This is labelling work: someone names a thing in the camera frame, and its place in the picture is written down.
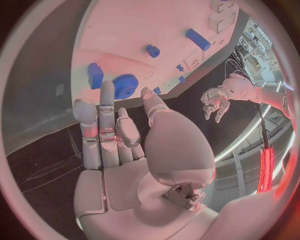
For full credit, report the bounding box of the blue block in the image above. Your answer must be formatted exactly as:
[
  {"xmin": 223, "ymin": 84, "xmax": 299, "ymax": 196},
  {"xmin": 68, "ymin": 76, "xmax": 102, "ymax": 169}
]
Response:
[{"xmin": 87, "ymin": 62, "xmax": 105, "ymax": 90}]

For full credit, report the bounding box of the glowing light bar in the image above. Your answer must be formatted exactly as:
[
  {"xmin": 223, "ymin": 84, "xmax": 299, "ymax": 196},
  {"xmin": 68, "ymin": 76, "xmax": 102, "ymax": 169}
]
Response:
[{"xmin": 255, "ymin": 145, "xmax": 275, "ymax": 194}]

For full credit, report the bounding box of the white cable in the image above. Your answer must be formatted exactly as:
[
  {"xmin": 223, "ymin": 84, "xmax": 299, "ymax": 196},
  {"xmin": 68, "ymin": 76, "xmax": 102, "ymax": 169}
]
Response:
[{"xmin": 223, "ymin": 58, "xmax": 248, "ymax": 80}]

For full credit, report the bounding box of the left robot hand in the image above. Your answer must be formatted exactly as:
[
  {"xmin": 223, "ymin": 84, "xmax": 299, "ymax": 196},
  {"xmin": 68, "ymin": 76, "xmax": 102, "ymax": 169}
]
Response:
[{"xmin": 200, "ymin": 72, "xmax": 259, "ymax": 124}]

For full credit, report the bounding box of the blue short peg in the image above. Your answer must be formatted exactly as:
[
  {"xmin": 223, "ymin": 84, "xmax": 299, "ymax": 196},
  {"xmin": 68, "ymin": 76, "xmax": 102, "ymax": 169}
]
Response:
[{"xmin": 145, "ymin": 44, "xmax": 162, "ymax": 59}]

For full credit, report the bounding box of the blue gear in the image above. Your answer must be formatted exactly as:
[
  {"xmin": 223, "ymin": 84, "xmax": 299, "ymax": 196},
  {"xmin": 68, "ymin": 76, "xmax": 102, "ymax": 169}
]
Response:
[{"xmin": 111, "ymin": 73, "xmax": 140, "ymax": 100}]

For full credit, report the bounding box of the workshop equipment rack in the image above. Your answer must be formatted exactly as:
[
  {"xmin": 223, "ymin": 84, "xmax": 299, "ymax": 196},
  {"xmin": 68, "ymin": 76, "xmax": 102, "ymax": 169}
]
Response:
[{"xmin": 235, "ymin": 17, "xmax": 284, "ymax": 84}]

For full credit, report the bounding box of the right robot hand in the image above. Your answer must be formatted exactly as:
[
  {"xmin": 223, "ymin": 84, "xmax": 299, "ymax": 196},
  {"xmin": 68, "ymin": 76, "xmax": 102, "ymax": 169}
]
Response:
[{"xmin": 72, "ymin": 80, "xmax": 220, "ymax": 240}]

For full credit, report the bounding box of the blue long cylinder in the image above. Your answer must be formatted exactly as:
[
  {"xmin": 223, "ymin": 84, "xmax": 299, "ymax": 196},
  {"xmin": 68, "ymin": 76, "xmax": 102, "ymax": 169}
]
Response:
[{"xmin": 185, "ymin": 28, "xmax": 212, "ymax": 53}]

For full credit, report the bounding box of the white task board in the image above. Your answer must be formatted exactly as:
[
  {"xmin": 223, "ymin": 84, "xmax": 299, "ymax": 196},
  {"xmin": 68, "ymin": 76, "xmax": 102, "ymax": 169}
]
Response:
[{"xmin": 70, "ymin": 0, "xmax": 240, "ymax": 103}]

